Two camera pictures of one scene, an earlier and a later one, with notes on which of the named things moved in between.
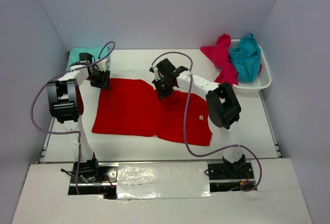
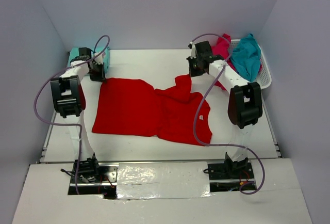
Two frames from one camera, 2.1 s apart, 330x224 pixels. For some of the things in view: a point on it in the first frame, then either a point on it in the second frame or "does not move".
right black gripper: x=162 y=93 -> x=193 y=73
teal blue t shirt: x=246 y=58 does not move
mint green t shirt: x=99 y=54 does not move
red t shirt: x=133 y=106 does not move
